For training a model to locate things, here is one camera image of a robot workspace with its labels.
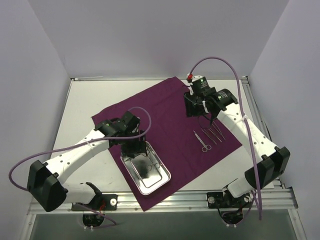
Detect steel forceps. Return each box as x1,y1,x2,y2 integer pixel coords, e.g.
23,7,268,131
201,128,217,145
212,122,225,140
208,126,223,142

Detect steel instrument tray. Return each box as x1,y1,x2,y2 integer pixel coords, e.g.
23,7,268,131
120,142,171,196

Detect purple surgical cloth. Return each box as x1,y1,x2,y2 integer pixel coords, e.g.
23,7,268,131
92,77,242,211

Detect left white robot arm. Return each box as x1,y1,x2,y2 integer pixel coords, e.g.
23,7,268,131
27,111,146,212

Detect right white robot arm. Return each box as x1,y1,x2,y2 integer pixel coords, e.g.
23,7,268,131
184,75,291,207

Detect right aluminium rail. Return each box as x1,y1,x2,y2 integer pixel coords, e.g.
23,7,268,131
240,76,285,190

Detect aluminium rail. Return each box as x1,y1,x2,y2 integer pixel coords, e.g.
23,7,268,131
240,76,285,190
27,187,299,215

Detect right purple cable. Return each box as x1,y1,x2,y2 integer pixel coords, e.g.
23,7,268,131
187,56,263,221

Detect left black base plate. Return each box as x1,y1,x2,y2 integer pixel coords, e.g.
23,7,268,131
71,193,118,212

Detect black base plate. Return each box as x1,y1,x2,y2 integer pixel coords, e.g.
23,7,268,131
206,191,252,209
71,193,118,212

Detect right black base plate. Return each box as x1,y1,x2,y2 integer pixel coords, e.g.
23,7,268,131
206,191,252,209

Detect front aluminium rail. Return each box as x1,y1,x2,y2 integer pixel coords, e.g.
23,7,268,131
27,187,299,215

